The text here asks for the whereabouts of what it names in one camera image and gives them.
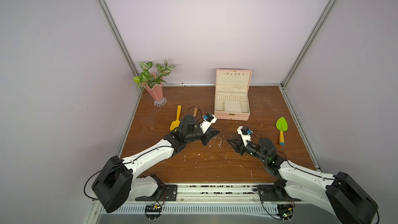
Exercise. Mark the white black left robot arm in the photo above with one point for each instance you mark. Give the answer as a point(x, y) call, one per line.
point(120, 179)

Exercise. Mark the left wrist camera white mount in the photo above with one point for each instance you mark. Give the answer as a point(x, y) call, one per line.
point(208, 120)

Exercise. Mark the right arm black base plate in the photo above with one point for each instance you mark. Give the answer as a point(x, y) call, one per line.
point(274, 192)

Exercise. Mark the plant in pink vase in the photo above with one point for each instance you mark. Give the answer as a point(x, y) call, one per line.
point(153, 82)

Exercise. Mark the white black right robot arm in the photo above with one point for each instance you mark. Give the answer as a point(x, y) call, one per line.
point(338, 194)

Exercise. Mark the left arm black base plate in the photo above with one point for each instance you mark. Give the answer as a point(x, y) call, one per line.
point(161, 192)

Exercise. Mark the left circuit board with wires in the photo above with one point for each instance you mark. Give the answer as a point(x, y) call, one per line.
point(153, 211)

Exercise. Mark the yellow plastic garden shovel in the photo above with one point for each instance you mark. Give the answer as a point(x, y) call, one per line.
point(176, 122)

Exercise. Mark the pink jewelry box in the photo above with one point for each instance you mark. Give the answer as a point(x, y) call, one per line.
point(231, 94)

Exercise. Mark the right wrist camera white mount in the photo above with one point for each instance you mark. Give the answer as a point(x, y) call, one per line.
point(245, 133)

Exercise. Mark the green trowel yellow handle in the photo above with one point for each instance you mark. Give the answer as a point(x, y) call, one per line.
point(282, 127)

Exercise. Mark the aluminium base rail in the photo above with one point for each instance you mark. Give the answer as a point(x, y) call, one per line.
point(209, 203)

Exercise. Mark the green rake wooden handle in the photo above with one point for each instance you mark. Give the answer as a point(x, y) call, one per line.
point(195, 112)

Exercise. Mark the right circuit board with wires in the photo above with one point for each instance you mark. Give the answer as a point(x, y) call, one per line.
point(280, 212)

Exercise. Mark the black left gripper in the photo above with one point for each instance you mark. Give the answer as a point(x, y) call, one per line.
point(205, 137)

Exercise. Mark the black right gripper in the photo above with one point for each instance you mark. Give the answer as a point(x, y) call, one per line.
point(244, 148)

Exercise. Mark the circuit board with wires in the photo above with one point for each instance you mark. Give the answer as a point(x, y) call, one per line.
point(153, 211)
point(280, 212)

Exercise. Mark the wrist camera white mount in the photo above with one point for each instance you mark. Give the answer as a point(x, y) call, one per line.
point(208, 120)
point(245, 133)

